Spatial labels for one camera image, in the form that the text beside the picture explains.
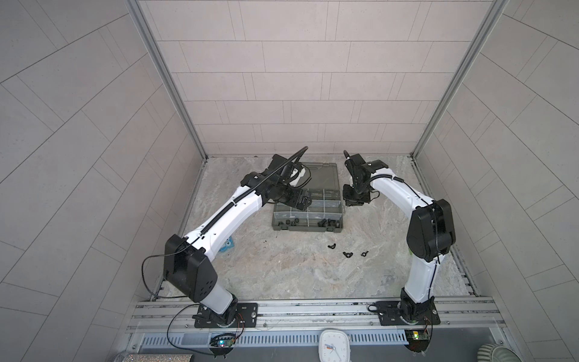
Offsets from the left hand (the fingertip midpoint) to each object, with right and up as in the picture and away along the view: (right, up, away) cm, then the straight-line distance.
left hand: (305, 196), depth 79 cm
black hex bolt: (+7, -12, +11) cm, 18 cm away
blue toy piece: (-29, -19, +6) cm, 35 cm away
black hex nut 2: (-3, -12, +14) cm, 19 cm away
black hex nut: (-7, -12, +13) cm, 19 cm away
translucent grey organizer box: (+9, -8, +12) cm, 17 cm away
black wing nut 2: (+16, -23, +5) cm, 28 cm away
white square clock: (+8, -41, -15) cm, 45 cm away
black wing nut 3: (+23, -22, +6) cm, 32 cm away
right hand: (+17, -3, +12) cm, 21 cm away
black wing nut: (+11, -20, +8) cm, 24 cm away
